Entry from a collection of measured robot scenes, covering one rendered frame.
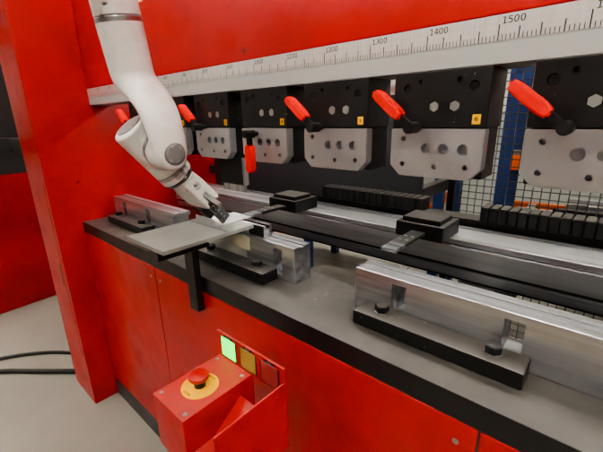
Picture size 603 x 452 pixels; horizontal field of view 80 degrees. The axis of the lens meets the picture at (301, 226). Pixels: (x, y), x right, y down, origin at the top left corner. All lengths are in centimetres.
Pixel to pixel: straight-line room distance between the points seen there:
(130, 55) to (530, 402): 92
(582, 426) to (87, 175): 169
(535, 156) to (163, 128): 65
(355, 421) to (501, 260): 47
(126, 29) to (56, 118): 91
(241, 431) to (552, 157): 62
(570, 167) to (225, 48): 74
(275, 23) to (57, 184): 116
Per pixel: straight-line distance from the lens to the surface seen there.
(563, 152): 59
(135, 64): 86
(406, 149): 65
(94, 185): 176
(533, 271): 92
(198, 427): 76
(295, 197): 114
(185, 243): 88
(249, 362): 77
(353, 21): 72
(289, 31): 82
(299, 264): 90
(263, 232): 96
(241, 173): 99
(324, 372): 78
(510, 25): 61
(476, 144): 61
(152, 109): 81
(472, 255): 94
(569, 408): 68
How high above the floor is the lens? 127
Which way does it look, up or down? 17 degrees down
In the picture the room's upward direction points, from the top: 1 degrees counter-clockwise
